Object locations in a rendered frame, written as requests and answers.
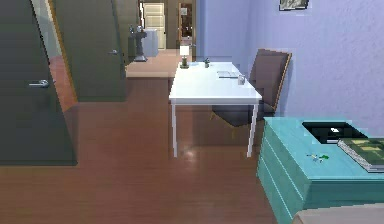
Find framed picture on wall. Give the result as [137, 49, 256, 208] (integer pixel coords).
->
[278, 0, 310, 12]

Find white table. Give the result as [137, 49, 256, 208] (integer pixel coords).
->
[168, 61, 263, 159]

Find green book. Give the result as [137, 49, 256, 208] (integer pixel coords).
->
[336, 137, 384, 174]

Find dark grey room door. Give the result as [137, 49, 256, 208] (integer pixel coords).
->
[0, 0, 79, 167]
[50, 0, 128, 103]

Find white panelled door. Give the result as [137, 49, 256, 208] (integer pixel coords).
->
[143, 2, 167, 50]

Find teal chest of drawers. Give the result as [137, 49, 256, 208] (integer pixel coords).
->
[256, 116, 384, 224]

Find small coloured bits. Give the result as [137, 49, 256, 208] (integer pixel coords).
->
[306, 153, 330, 164]

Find brown chair with wooden frame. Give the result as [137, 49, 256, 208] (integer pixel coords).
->
[209, 48, 293, 138]

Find black laptop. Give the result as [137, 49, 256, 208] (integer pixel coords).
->
[301, 121, 369, 145]

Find small white shade lamp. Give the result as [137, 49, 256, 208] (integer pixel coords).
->
[179, 45, 191, 70]

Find beige cushion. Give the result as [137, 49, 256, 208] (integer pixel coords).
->
[292, 203, 384, 224]

